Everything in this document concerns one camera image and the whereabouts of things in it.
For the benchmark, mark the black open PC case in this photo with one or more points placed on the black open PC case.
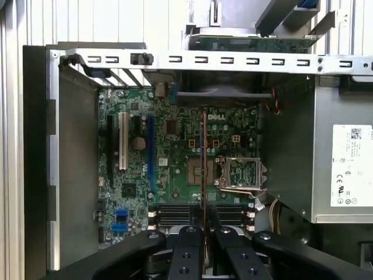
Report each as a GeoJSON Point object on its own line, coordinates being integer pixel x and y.
{"type": "Point", "coordinates": [73, 175]}

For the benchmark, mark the grey Dell power supply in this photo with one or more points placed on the grey Dell power supply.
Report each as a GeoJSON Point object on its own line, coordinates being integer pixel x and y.
{"type": "Point", "coordinates": [323, 146]}

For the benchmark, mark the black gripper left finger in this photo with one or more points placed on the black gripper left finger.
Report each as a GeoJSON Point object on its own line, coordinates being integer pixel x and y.
{"type": "Point", "coordinates": [193, 248]}

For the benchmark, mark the RAM slot with black clips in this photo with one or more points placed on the RAM slot with black clips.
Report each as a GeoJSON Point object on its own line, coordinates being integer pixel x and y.
{"type": "Point", "coordinates": [175, 220]}
{"type": "Point", "coordinates": [175, 207]}

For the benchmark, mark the green graphics card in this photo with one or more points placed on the green graphics card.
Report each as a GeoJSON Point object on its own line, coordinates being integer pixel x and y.
{"type": "Point", "coordinates": [262, 45]}

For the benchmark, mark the blue expansion slot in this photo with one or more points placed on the blue expansion slot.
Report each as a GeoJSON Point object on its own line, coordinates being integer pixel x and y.
{"type": "Point", "coordinates": [151, 148]}

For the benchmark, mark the RAM stick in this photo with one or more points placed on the RAM stick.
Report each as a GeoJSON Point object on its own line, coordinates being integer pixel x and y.
{"type": "Point", "coordinates": [204, 146]}

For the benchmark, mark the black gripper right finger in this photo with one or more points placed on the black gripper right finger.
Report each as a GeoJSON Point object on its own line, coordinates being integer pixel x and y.
{"type": "Point", "coordinates": [233, 248]}

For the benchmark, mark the CPU socket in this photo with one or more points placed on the CPU socket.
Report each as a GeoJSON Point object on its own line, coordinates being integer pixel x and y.
{"type": "Point", "coordinates": [193, 172]}

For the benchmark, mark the RAM slot with white clips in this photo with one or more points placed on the RAM slot with white clips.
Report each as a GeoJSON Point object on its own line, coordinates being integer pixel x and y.
{"type": "Point", "coordinates": [175, 214]}
{"type": "Point", "coordinates": [243, 228]}

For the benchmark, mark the blue header connector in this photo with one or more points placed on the blue header connector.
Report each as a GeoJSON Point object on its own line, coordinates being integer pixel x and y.
{"type": "Point", "coordinates": [120, 227]}

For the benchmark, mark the hard disk in blue carrier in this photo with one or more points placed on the hard disk in blue carrier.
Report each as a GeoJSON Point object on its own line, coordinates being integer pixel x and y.
{"type": "Point", "coordinates": [309, 3]}

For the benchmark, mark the green Dell motherboard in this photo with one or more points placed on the green Dell motherboard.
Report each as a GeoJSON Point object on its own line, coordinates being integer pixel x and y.
{"type": "Point", "coordinates": [180, 181]}

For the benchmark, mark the long black expansion slot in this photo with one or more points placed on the long black expansion slot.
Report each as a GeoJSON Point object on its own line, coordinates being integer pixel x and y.
{"type": "Point", "coordinates": [110, 151]}

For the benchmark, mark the blue SATA port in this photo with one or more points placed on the blue SATA port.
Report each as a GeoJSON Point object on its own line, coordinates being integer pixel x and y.
{"type": "Point", "coordinates": [122, 213]}

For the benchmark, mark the white expansion slot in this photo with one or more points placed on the white expansion slot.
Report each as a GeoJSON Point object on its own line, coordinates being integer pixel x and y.
{"type": "Point", "coordinates": [123, 140]}

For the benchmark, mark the grey plastic parts rack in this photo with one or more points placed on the grey plastic parts rack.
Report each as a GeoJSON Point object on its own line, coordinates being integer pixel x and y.
{"type": "Point", "coordinates": [239, 14]}

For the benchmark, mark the metal socket cover frame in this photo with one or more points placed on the metal socket cover frame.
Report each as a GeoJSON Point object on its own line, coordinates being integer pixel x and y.
{"type": "Point", "coordinates": [223, 175]}

